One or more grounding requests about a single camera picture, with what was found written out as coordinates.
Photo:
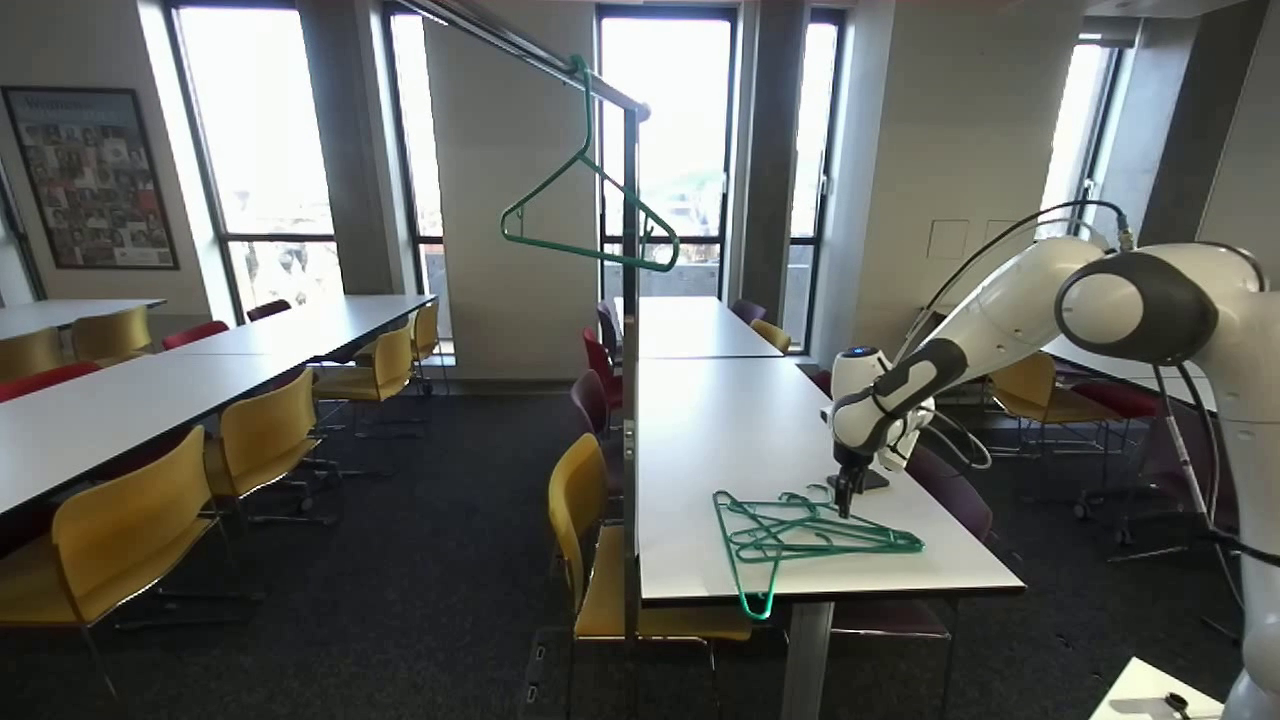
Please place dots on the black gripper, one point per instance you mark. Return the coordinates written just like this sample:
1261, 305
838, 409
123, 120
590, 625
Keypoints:
848, 466

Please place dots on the purple chair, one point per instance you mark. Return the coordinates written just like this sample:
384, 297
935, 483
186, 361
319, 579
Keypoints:
1163, 454
953, 492
586, 405

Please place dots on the dark red chair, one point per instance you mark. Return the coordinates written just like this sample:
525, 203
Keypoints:
818, 376

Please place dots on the white long table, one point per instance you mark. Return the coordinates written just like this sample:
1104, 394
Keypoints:
135, 394
55, 316
693, 331
723, 426

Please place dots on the yellow chair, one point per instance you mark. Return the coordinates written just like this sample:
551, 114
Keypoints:
123, 526
775, 335
264, 434
575, 501
1027, 387
113, 339
384, 361
425, 331
33, 358

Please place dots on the white robot stand top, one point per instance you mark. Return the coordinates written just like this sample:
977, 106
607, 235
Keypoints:
1135, 685

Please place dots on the tall window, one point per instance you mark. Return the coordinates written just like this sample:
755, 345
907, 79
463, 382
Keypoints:
681, 94
252, 120
813, 120
417, 146
1074, 133

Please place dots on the metal clothes rail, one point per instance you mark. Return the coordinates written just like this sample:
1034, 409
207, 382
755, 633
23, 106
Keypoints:
630, 160

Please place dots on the framed wall poster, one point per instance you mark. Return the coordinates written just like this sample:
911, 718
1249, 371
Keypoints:
95, 180

